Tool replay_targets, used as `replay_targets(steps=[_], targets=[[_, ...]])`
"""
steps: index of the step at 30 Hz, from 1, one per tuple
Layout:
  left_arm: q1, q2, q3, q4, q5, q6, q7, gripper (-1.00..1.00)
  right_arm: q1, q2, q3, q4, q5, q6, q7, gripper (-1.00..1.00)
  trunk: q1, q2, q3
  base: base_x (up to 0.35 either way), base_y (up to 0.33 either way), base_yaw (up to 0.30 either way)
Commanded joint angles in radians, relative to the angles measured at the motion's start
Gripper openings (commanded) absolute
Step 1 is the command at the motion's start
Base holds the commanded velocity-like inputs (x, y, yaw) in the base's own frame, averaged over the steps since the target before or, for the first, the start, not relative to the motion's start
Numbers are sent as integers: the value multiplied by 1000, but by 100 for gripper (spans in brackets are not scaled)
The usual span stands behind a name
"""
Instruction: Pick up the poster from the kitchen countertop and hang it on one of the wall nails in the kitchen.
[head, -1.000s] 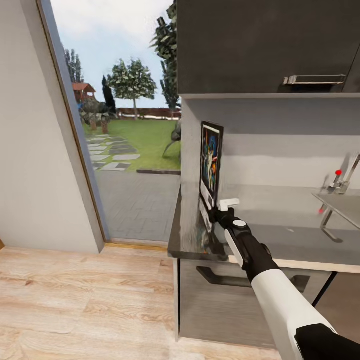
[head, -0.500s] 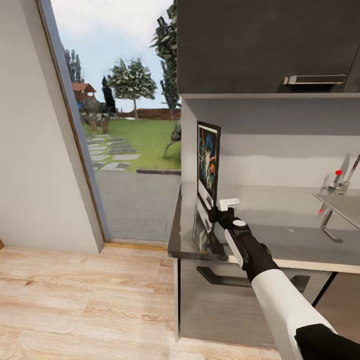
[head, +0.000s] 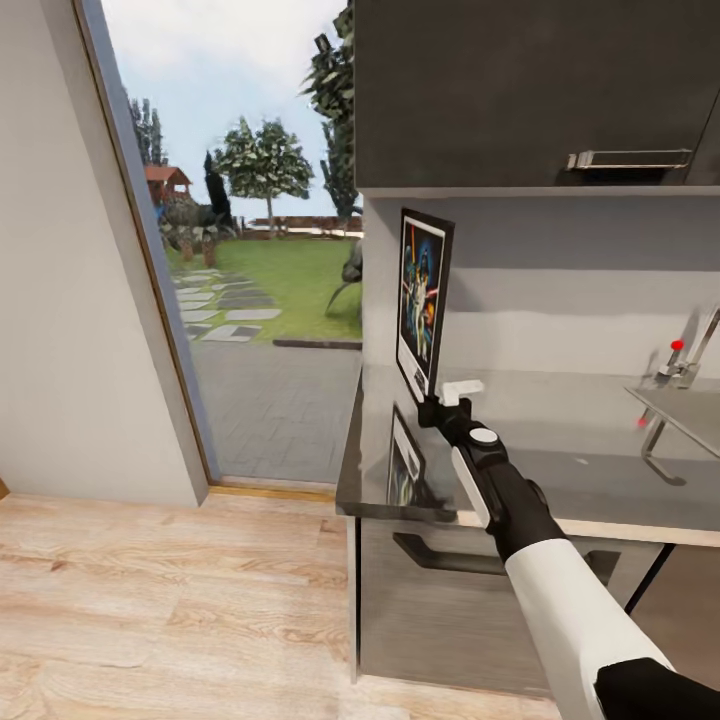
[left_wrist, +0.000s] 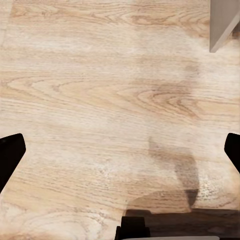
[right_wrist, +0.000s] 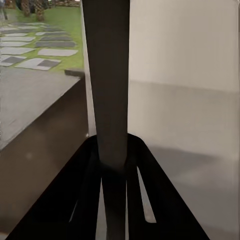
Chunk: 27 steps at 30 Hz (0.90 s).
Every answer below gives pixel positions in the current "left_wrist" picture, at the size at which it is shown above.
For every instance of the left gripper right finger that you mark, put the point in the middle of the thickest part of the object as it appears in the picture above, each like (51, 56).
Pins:
(232, 149)

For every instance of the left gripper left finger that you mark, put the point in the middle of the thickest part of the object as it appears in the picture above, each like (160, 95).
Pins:
(12, 149)

